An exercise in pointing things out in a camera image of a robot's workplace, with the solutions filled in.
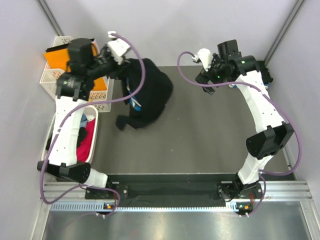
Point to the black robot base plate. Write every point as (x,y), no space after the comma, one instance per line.
(178,190)

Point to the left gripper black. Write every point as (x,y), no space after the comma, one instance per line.
(118,67)

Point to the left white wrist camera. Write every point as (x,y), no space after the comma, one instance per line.
(118,47)

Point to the black t shirt flower print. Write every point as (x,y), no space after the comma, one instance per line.
(149,103)

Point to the black folder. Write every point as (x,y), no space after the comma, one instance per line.
(75,43)

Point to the folded black t shirt stack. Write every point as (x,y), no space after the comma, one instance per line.
(265,74)

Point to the white oval laundry basket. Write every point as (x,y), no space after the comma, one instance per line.
(92,113)

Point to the white perforated file organizer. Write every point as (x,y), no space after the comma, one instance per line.
(86,66)

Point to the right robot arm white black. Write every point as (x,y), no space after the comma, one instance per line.
(272,132)

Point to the orange folder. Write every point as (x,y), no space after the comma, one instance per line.
(57,58)

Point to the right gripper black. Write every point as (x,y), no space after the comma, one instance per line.
(205,76)

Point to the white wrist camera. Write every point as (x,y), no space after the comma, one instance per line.
(118,47)
(205,57)

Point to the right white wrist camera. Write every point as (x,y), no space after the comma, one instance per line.
(205,57)

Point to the red garment in basket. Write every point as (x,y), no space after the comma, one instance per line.
(83,151)

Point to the blue garment in basket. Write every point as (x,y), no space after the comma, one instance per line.
(83,121)

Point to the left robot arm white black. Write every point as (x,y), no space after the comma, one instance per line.
(61,158)

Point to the aluminium frame rail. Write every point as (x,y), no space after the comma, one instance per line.
(64,196)

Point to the black garment in basket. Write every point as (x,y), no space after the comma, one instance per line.
(81,137)

